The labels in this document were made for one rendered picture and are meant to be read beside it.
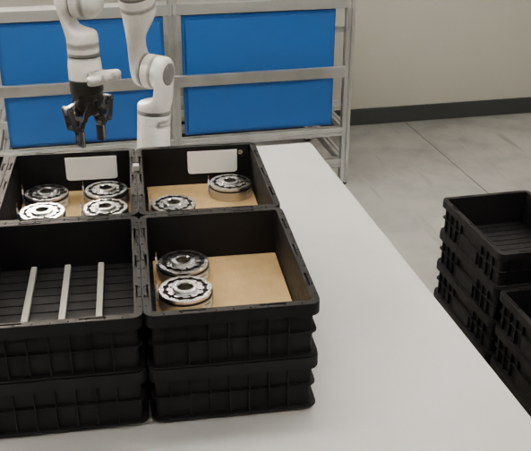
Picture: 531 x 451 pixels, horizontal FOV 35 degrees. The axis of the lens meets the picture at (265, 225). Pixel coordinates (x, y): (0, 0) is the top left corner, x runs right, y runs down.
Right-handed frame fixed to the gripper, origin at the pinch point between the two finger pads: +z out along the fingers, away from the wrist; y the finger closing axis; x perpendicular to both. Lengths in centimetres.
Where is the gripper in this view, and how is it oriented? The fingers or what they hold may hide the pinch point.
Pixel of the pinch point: (90, 137)
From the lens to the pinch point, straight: 199.5
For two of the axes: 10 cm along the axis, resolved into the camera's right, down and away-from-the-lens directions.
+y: -6.0, 3.4, -7.3
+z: 0.0, 9.0, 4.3
